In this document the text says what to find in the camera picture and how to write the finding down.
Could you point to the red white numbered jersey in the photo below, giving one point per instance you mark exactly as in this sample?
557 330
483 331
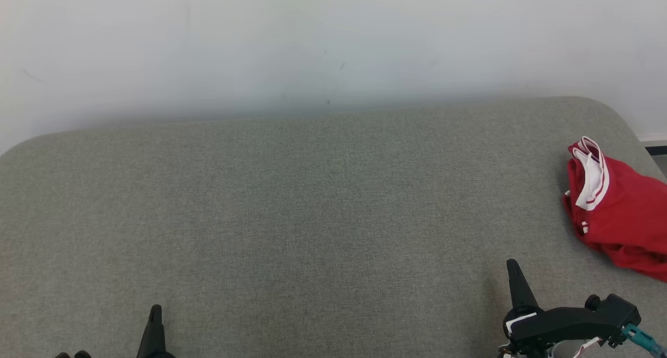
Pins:
625 201

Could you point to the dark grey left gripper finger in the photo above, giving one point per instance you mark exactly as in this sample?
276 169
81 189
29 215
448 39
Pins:
155 337

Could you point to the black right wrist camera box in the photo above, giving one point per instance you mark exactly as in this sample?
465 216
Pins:
615 316

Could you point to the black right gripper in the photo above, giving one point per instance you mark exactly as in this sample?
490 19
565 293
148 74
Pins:
552 326

